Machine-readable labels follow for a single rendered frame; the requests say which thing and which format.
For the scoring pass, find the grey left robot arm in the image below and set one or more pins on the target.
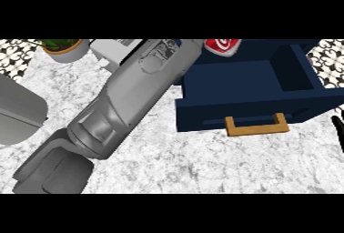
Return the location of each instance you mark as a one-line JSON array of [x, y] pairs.
[[134, 88]]

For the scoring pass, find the navy blue open drawer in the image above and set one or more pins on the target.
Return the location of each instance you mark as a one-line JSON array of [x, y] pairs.
[[232, 80]]

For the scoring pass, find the navy blue drawer front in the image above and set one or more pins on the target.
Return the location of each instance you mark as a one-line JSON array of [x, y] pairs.
[[255, 109]]

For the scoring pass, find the red and white can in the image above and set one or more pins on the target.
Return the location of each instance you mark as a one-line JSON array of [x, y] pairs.
[[221, 46]]

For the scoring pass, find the white appliance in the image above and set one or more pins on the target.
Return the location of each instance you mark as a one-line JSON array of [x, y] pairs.
[[110, 50]]

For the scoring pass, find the grey plant pot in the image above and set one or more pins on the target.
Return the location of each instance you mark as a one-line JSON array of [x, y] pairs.
[[69, 54]]

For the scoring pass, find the grey rounded appliance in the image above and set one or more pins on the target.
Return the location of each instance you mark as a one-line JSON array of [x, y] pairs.
[[17, 115]]

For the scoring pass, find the green plant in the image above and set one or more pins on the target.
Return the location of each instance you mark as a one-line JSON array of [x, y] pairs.
[[57, 43]]

